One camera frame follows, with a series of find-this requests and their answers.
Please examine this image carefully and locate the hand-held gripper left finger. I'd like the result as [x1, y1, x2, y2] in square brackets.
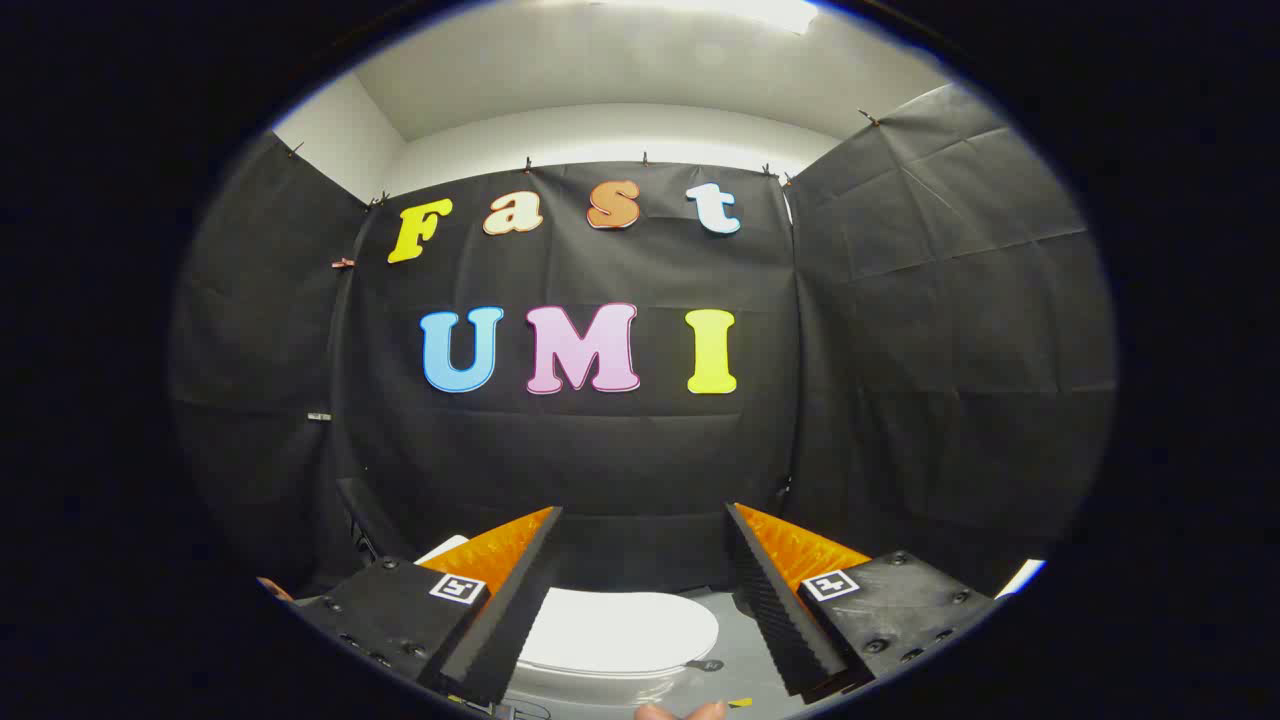
[290, 506, 564, 707]

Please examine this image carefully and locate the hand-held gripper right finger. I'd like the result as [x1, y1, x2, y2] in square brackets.
[725, 502, 999, 703]

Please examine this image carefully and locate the white toilet lid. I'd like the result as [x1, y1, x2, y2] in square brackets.
[520, 588, 719, 676]

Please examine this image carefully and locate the white toilet bowl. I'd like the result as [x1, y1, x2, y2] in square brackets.
[500, 660, 701, 716]

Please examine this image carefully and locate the black light stand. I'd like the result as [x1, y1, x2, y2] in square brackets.
[335, 478, 406, 566]

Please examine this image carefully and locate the black backdrop cloth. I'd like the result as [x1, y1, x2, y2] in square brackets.
[170, 85, 1116, 601]

